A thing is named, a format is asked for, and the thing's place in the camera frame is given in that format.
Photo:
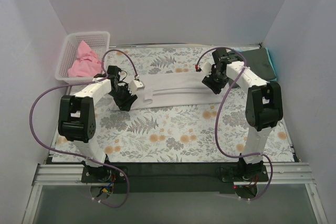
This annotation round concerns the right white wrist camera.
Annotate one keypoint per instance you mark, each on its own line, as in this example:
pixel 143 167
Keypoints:
pixel 206 68

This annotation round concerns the pink t shirt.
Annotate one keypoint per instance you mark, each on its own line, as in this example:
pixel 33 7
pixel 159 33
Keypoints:
pixel 87 63

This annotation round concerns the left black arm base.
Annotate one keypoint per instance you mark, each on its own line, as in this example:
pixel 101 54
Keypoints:
pixel 101 174

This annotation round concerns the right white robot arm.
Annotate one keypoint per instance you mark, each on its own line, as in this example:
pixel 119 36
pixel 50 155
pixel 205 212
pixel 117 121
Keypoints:
pixel 263 108

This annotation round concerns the white t shirt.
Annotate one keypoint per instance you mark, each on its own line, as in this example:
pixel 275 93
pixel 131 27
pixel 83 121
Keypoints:
pixel 174 89

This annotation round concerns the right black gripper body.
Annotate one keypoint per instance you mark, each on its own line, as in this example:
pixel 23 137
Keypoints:
pixel 212 85

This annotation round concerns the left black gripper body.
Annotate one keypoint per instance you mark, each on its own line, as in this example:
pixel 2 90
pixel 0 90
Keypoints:
pixel 126 100

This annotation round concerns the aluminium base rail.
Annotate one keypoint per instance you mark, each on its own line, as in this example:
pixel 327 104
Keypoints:
pixel 175 177

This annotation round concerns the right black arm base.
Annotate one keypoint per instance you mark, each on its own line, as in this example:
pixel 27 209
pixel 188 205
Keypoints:
pixel 237 172

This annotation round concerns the dark green folded t shirt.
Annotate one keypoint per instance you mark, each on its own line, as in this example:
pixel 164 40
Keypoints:
pixel 252 68

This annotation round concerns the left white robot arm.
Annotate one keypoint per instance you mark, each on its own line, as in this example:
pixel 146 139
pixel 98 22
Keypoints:
pixel 77 120

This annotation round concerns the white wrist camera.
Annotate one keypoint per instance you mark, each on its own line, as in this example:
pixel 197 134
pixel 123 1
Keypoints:
pixel 206 68
pixel 135 85

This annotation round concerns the floral table mat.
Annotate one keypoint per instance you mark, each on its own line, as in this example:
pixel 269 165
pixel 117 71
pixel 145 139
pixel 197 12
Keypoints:
pixel 192 133

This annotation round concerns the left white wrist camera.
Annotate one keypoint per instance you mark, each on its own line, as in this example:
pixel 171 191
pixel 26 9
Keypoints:
pixel 135 85

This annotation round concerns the teal folded t shirt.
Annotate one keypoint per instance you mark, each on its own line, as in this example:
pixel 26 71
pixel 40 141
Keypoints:
pixel 270 58

